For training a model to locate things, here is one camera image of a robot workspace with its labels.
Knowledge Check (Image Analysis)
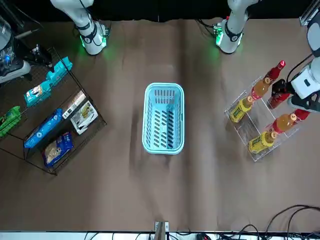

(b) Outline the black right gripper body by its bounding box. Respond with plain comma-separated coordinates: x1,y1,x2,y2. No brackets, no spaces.
23,47,43,66

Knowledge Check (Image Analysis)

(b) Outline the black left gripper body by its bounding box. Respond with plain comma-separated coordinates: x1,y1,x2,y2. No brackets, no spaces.
281,79,296,99

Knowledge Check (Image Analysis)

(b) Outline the red cola bottle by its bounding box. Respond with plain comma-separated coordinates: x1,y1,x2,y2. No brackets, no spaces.
293,108,312,121
264,59,287,83
267,86,290,110

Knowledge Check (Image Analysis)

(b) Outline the teal cartoon chips bag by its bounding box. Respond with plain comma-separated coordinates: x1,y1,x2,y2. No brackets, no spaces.
24,83,53,107

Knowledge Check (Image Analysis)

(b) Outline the orange tea bottle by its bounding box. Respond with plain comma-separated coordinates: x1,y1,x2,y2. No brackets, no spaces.
250,76,273,101
271,112,298,135

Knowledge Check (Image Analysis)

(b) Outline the yellow drink bottle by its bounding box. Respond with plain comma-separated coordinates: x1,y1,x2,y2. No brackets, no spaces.
247,130,278,155
229,95,255,123

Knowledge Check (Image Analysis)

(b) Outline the clear acrylic bottle tray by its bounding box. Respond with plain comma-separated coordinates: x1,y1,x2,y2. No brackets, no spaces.
224,76,308,163

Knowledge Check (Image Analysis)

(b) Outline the green snack bag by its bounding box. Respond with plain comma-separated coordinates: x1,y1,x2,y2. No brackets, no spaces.
0,106,22,138

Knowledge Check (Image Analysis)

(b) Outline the dark blue snack bag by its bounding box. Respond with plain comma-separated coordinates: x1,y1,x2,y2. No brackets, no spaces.
41,131,75,168

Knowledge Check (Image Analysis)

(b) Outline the light blue plastic basket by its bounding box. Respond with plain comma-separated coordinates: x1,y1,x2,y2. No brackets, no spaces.
141,82,186,155

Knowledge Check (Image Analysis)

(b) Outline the teal snack pack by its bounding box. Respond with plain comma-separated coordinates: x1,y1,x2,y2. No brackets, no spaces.
45,56,74,85

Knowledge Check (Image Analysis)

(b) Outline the pink white snack box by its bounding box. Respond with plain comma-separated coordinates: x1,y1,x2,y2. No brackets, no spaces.
61,90,87,120

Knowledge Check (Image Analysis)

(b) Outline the white yellow snack packet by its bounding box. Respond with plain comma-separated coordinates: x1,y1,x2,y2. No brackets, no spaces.
70,100,99,135

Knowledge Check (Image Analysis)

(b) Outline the blue long biscuit pack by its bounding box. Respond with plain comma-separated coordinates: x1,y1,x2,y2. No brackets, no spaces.
23,108,64,149

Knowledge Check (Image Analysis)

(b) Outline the aluminium frame strut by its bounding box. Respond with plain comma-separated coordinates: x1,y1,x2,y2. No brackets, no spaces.
299,0,320,27

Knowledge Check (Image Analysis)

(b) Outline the black wire rack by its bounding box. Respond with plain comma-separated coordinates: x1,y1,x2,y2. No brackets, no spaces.
0,46,108,176

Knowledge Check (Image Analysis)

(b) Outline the aluminium profile post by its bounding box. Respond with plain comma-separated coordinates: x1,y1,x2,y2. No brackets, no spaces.
154,220,170,240

